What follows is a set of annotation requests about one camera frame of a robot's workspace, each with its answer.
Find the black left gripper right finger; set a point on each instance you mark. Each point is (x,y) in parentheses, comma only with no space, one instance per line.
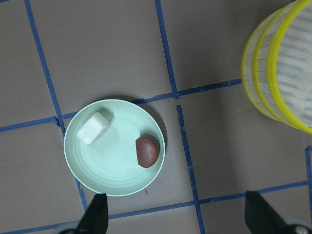
(261,218)

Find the yellow steamer layer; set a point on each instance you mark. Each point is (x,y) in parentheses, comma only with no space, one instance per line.
(254,67)
(289,65)

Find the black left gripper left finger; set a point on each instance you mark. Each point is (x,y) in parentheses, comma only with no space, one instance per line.
(95,219)

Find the brown steamed bun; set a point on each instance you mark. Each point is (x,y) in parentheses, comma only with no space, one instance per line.
(147,150)

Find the pale green plate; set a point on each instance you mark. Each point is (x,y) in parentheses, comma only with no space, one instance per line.
(109,165)

